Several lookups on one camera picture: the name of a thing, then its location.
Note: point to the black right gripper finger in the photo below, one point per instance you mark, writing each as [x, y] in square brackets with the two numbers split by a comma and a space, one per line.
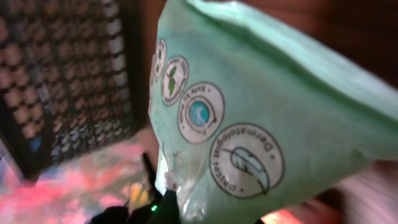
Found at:
[167, 211]

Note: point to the red purple snack packet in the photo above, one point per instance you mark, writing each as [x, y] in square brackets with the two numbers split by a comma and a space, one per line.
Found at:
[80, 189]

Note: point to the teal wipes packet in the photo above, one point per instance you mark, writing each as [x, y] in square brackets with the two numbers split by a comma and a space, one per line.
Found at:
[252, 116]

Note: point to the grey plastic basket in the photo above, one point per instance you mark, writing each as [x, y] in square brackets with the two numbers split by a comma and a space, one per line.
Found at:
[71, 79]

